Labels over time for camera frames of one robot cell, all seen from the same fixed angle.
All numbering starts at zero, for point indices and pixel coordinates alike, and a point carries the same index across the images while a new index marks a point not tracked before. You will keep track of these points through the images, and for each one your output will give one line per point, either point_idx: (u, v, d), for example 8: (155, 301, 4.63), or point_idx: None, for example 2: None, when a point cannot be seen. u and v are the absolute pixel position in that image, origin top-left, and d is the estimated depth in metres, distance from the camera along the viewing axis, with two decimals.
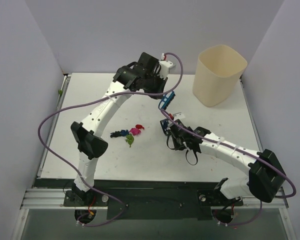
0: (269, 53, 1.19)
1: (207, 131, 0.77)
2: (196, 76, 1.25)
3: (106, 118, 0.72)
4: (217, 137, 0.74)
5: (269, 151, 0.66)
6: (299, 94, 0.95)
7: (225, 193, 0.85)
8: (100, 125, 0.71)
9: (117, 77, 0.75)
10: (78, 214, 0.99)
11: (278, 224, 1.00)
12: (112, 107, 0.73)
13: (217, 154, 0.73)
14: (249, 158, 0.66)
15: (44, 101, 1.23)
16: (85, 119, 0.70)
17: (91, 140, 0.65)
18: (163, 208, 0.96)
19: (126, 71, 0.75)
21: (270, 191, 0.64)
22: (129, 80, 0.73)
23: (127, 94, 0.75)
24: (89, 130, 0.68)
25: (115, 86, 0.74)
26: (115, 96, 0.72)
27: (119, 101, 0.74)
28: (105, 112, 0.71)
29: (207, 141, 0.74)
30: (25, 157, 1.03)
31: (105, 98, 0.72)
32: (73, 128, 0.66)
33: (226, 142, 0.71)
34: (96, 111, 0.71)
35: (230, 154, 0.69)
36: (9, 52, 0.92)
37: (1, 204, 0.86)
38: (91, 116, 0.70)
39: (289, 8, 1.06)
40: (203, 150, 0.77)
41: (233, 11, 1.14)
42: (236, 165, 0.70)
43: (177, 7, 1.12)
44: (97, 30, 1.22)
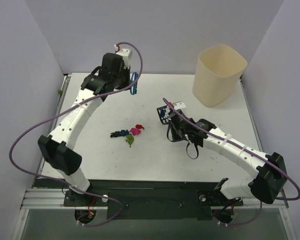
0: (269, 53, 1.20)
1: (212, 125, 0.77)
2: (196, 77, 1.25)
3: (77, 127, 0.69)
4: (223, 134, 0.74)
5: (278, 155, 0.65)
6: (299, 94, 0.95)
7: (225, 193, 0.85)
8: (72, 135, 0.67)
9: (85, 85, 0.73)
10: (78, 214, 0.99)
11: (278, 224, 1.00)
12: (83, 115, 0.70)
13: (222, 151, 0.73)
14: (257, 160, 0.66)
15: (44, 101, 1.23)
16: (54, 131, 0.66)
17: (64, 151, 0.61)
18: (163, 208, 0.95)
19: (93, 78, 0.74)
21: (272, 193, 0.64)
22: (98, 87, 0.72)
23: (97, 100, 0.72)
24: (60, 141, 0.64)
25: (83, 93, 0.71)
26: (85, 103, 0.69)
27: (90, 108, 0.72)
28: (76, 120, 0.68)
29: (212, 137, 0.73)
30: (25, 157, 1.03)
31: (75, 106, 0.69)
32: (41, 141, 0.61)
33: (234, 141, 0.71)
34: (66, 121, 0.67)
35: (237, 154, 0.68)
36: (9, 52, 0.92)
37: (1, 204, 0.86)
38: (60, 127, 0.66)
39: (288, 8, 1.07)
40: (207, 145, 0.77)
41: (233, 11, 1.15)
42: (241, 164, 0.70)
43: (177, 8, 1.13)
44: (97, 30, 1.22)
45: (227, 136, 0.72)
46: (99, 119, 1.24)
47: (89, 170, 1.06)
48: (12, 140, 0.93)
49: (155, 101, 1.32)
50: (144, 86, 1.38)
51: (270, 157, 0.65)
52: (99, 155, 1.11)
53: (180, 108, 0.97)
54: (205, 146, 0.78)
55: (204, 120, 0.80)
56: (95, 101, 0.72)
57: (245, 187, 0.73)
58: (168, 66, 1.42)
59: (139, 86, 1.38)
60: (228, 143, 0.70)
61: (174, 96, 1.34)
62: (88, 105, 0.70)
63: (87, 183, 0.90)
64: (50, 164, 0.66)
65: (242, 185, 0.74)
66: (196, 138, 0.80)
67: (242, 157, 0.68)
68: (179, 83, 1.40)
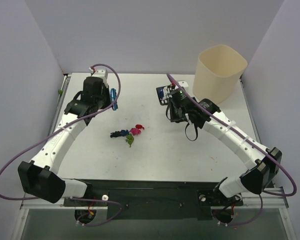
0: (269, 53, 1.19)
1: (216, 108, 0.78)
2: (196, 77, 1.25)
3: (61, 151, 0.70)
4: (227, 120, 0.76)
5: (277, 150, 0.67)
6: (299, 94, 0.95)
7: (224, 191, 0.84)
8: (56, 160, 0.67)
9: (68, 109, 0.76)
10: (78, 214, 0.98)
11: (278, 224, 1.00)
12: (67, 138, 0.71)
13: (222, 137, 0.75)
14: (256, 151, 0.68)
15: (44, 101, 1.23)
16: (37, 156, 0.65)
17: (47, 177, 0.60)
18: (163, 207, 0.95)
19: (77, 103, 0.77)
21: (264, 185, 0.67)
22: (82, 110, 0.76)
23: (81, 124, 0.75)
24: (43, 166, 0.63)
25: (67, 117, 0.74)
26: (69, 125, 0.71)
27: (74, 131, 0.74)
28: (60, 144, 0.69)
29: (216, 121, 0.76)
30: (26, 157, 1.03)
31: (59, 130, 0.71)
32: (22, 168, 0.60)
33: (237, 130, 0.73)
34: (50, 145, 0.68)
35: (238, 143, 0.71)
36: (9, 52, 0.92)
37: (1, 203, 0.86)
38: (44, 151, 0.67)
39: (289, 8, 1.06)
40: (208, 128, 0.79)
41: (233, 10, 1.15)
42: (239, 153, 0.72)
43: (177, 7, 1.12)
44: (97, 30, 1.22)
45: (231, 123, 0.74)
46: (99, 118, 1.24)
47: (89, 170, 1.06)
48: (12, 140, 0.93)
49: (155, 101, 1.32)
50: (144, 86, 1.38)
51: (271, 151, 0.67)
52: (99, 155, 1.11)
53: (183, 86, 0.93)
54: (205, 128, 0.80)
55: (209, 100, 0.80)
56: (79, 124, 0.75)
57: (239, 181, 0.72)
58: (168, 66, 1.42)
59: (139, 86, 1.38)
60: (231, 131, 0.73)
61: None
62: (72, 127, 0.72)
63: (84, 184, 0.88)
64: (32, 193, 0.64)
65: (236, 180, 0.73)
66: (196, 118, 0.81)
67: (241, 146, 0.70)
68: None
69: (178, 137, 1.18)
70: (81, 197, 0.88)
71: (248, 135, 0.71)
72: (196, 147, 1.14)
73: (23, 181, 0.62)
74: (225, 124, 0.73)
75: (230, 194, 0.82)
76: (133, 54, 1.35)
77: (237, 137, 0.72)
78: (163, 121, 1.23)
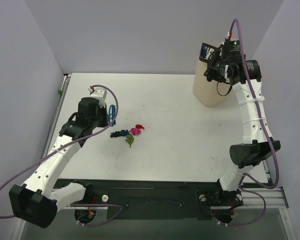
0: (269, 53, 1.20)
1: (257, 76, 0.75)
2: (196, 78, 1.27)
3: (55, 175, 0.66)
4: (258, 94, 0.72)
5: (278, 145, 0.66)
6: (299, 94, 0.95)
7: (222, 181, 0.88)
8: (49, 183, 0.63)
9: (63, 131, 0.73)
10: (78, 214, 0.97)
11: (278, 224, 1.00)
12: (61, 161, 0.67)
13: (242, 105, 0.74)
14: (261, 135, 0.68)
15: (45, 101, 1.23)
16: (29, 180, 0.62)
17: (39, 201, 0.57)
18: (163, 208, 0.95)
19: (72, 124, 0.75)
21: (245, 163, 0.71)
22: (77, 132, 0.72)
23: (76, 146, 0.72)
24: (35, 190, 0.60)
25: (61, 138, 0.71)
26: (63, 148, 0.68)
27: (69, 153, 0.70)
28: (53, 167, 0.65)
29: (248, 87, 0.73)
30: (26, 156, 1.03)
31: (53, 152, 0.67)
32: (13, 192, 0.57)
33: (259, 106, 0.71)
34: (43, 168, 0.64)
35: (252, 117, 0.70)
36: (9, 51, 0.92)
37: (1, 203, 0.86)
38: (36, 174, 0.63)
39: (288, 8, 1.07)
40: (235, 90, 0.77)
41: (233, 11, 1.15)
42: (245, 126, 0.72)
43: (177, 8, 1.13)
44: (97, 30, 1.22)
45: (258, 97, 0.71)
46: None
47: (89, 170, 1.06)
48: (12, 140, 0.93)
49: (155, 101, 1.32)
50: (144, 86, 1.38)
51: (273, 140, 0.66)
52: (100, 155, 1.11)
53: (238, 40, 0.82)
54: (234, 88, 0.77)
55: (256, 63, 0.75)
56: (74, 146, 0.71)
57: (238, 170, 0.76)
58: (168, 66, 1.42)
59: (139, 86, 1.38)
60: (254, 104, 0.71)
61: (174, 96, 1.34)
62: (66, 149, 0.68)
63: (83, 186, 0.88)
64: (25, 218, 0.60)
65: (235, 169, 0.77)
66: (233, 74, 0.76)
67: (251, 122, 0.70)
68: (179, 83, 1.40)
69: (178, 137, 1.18)
70: (80, 200, 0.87)
71: (265, 117, 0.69)
72: (197, 147, 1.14)
73: (14, 205, 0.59)
74: (254, 96, 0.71)
75: (226, 185, 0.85)
76: (133, 54, 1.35)
77: (254, 112, 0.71)
78: (163, 121, 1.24)
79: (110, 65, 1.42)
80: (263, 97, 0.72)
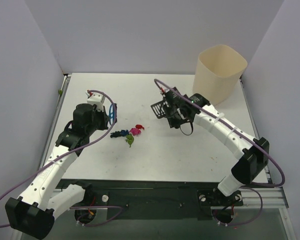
0: (269, 53, 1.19)
1: (206, 102, 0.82)
2: (196, 77, 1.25)
3: (51, 186, 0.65)
4: (216, 112, 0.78)
5: (263, 139, 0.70)
6: None
7: (222, 189, 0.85)
8: (46, 195, 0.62)
9: (60, 140, 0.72)
10: (78, 214, 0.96)
11: (278, 224, 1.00)
12: (58, 173, 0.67)
13: (211, 129, 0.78)
14: (244, 142, 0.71)
15: (44, 101, 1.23)
16: (25, 192, 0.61)
17: (35, 215, 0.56)
18: (163, 207, 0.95)
19: (68, 134, 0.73)
21: (251, 176, 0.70)
22: (74, 142, 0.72)
23: (72, 156, 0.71)
24: (31, 203, 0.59)
25: (58, 149, 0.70)
26: (59, 159, 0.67)
27: (65, 163, 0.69)
28: (50, 178, 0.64)
29: (205, 114, 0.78)
30: (26, 158, 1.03)
31: (49, 164, 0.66)
32: (9, 205, 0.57)
33: (224, 121, 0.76)
34: (39, 180, 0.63)
35: (227, 134, 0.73)
36: (8, 51, 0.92)
37: (1, 205, 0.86)
38: (33, 186, 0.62)
39: (289, 7, 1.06)
40: (197, 121, 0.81)
41: (233, 10, 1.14)
42: (227, 143, 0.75)
43: (177, 8, 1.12)
44: (97, 30, 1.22)
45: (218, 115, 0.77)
46: None
47: (89, 170, 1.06)
48: (12, 142, 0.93)
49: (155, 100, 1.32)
50: (144, 86, 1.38)
51: (258, 141, 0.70)
52: (100, 155, 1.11)
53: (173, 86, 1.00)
54: (195, 122, 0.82)
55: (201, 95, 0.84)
56: (71, 156, 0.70)
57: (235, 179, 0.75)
58: (168, 66, 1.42)
59: (139, 86, 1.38)
60: (219, 122, 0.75)
61: None
62: (63, 160, 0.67)
63: (81, 187, 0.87)
64: (24, 231, 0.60)
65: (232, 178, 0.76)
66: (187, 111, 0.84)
67: (230, 137, 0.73)
68: (179, 83, 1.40)
69: (178, 137, 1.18)
70: (80, 201, 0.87)
71: (235, 126, 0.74)
72: (196, 147, 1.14)
73: (10, 217, 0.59)
74: (214, 116, 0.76)
75: (227, 192, 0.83)
76: (133, 54, 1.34)
77: (225, 127, 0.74)
78: (163, 121, 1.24)
79: (110, 65, 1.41)
80: (221, 113, 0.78)
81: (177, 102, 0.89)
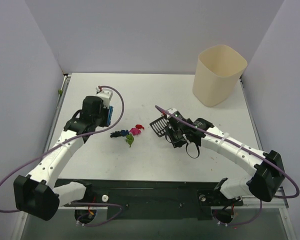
0: (269, 53, 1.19)
1: (209, 124, 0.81)
2: (196, 77, 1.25)
3: (59, 167, 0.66)
4: (221, 133, 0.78)
5: (274, 153, 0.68)
6: None
7: (225, 192, 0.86)
8: (53, 175, 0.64)
9: (68, 126, 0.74)
10: (78, 214, 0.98)
11: (279, 224, 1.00)
12: (66, 155, 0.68)
13: (220, 150, 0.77)
14: (254, 158, 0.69)
15: (44, 101, 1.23)
16: (33, 171, 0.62)
17: (42, 192, 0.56)
18: (163, 208, 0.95)
19: (76, 121, 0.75)
21: (270, 190, 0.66)
22: (81, 127, 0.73)
23: (79, 141, 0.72)
24: (39, 181, 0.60)
25: (66, 133, 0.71)
26: (68, 142, 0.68)
27: (73, 147, 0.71)
28: (58, 159, 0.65)
29: (210, 136, 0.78)
30: (26, 158, 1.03)
31: (58, 146, 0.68)
32: (17, 182, 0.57)
33: (231, 140, 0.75)
34: (47, 160, 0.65)
35: (235, 152, 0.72)
36: (8, 51, 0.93)
37: (1, 204, 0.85)
38: (41, 166, 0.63)
39: (289, 8, 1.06)
40: (205, 144, 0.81)
41: (233, 11, 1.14)
42: (238, 162, 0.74)
43: (177, 8, 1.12)
44: (97, 30, 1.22)
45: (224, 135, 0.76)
46: None
47: (89, 170, 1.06)
48: (12, 142, 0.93)
49: (155, 100, 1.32)
50: (144, 86, 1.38)
51: (268, 155, 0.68)
52: (100, 155, 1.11)
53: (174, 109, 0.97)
54: (203, 145, 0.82)
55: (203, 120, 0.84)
56: (79, 140, 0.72)
57: (244, 186, 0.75)
58: (168, 66, 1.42)
59: (139, 86, 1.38)
60: (226, 141, 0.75)
61: (175, 96, 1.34)
62: (71, 143, 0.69)
63: (83, 185, 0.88)
64: (29, 211, 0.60)
65: (241, 184, 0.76)
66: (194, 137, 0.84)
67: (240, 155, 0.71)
68: (179, 83, 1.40)
69: None
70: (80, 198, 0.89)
71: (243, 143, 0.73)
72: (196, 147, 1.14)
73: (17, 195, 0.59)
74: (219, 137, 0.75)
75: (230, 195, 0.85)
76: (133, 54, 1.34)
77: (233, 146, 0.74)
78: None
79: (110, 65, 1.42)
80: (227, 132, 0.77)
81: (182, 126, 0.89)
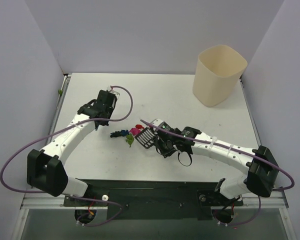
0: (269, 53, 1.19)
1: (197, 131, 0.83)
2: (196, 76, 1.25)
3: (70, 145, 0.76)
4: (209, 137, 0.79)
5: (264, 148, 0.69)
6: None
7: (225, 193, 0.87)
8: (65, 151, 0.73)
9: (81, 110, 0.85)
10: (78, 214, 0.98)
11: (279, 224, 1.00)
12: (77, 136, 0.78)
13: (211, 154, 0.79)
14: (245, 157, 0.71)
15: (44, 101, 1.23)
16: (47, 146, 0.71)
17: (54, 166, 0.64)
18: (163, 208, 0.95)
19: (90, 107, 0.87)
21: (267, 186, 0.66)
22: (93, 113, 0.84)
23: (90, 125, 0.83)
24: (52, 155, 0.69)
25: (79, 117, 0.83)
26: (80, 124, 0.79)
27: (84, 129, 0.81)
28: (70, 138, 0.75)
29: (199, 142, 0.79)
30: (26, 158, 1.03)
31: (71, 126, 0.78)
32: (31, 155, 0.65)
33: (220, 143, 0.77)
34: (61, 137, 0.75)
35: (226, 154, 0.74)
36: (8, 52, 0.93)
37: (1, 205, 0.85)
38: (54, 142, 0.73)
39: (289, 8, 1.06)
40: (197, 151, 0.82)
41: (233, 11, 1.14)
42: (231, 164, 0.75)
43: (177, 8, 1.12)
44: (97, 30, 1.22)
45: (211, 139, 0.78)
46: None
47: (89, 170, 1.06)
48: (11, 142, 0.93)
49: (155, 100, 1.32)
50: (144, 86, 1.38)
51: (258, 151, 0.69)
52: (100, 155, 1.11)
53: (160, 121, 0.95)
54: (195, 152, 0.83)
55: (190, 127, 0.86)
56: (90, 124, 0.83)
57: (242, 184, 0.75)
58: (168, 66, 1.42)
59: (140, 86, 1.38)
60: (215, 145, 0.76)
61: (174, 96, 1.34)
62: (83, 126, 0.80)
63: (85, 184, 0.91)
64: (39, 185, 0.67)
65: (239, 183, 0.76)
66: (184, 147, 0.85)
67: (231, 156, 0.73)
68: (179, 83, 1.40)
69: None
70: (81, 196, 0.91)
71: (231, 144, 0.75)
72: None
73: (29, 169, 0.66)
74: (208, 142, 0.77)
75: (230, 195, 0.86)
76: (133, 54, 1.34)
77: (222, 149, 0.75)
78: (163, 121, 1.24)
79: (110, 65, 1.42)
80: (215, 136, 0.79)
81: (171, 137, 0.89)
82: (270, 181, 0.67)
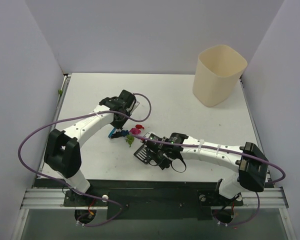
0: (269, 53, 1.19)
1: (184, 136, 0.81)
2: (196, 76, 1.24)
3: (89, 132, 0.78)
4: (196, 141, 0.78)
5: (250, 144, 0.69)
6: None
7: (223, 193, 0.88)
8: (83, 137, 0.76)
9: (103, 102, 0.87)
10: (78, 214, 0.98)
11: (278, 224, 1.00)
12: (97, 124, 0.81)
13: (201, 158, 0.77)
14: (234, 156, 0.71)
15: (44, 100, 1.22)
16: (68, 128, 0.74)
17: (72, 147, 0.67)
18: (163, 208, 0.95)
19: (111, 100, 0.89)
21: (259, 180, 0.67)
22: (112, 106, 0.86)
23: (108, 116, 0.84)
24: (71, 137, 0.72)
25: (100, 107, 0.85)
26: (101, 113, 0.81)
27: (104, 120, 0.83)
28: (90, 125, 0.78)
29: (188, 147, 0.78)
30: (26, 157, 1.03)
31: (92, 115, 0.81)
32: (52, 134, 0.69)
33: (208, 144, 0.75)
34: (81, 123, 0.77)
35: (215, 155, 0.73)
36: (8, 52, 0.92)
37: (1, 204, 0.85)
38: (75, 126, 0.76)
39: (289, 8, 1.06)
40: (188, 157, 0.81)
41: (233, 11, 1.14)
42: (222, 164, 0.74)
43: (177, 8, 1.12)
44: (97, 30, 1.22)
45: (198, 142, 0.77)
46: None
47: (90, 170, 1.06)
48: (12, 141, 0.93)
49: (155, 100, 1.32)
50: (144, 86, 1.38)
51: (245, 148, 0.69)
52: (100, 155, 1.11)
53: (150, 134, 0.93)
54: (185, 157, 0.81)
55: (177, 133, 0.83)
56: (109, 115, 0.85)
57: (236, 182, 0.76)
58: (168, 66, 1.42)
59: (139, 86, 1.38)
60: (203, 148, 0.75)
61: (174, 96, 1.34)
62: (103, 116, 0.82)
63: (88, 183, 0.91)
64: (54, 165, 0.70)
65: (233, 181, 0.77)
66: (174, 153, 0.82)
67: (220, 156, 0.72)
68: (179, 83, 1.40)
69: None
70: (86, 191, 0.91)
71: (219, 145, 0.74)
72: None
73: (49, 147, 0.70)
74: (196, 146, 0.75)
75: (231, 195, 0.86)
76: (133, 54, 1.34)
77: (211, 150, 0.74)
78: (163, 121, 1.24)
79: (110, 65, 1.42)
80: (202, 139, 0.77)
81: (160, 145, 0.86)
82: (261, 175, 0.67)
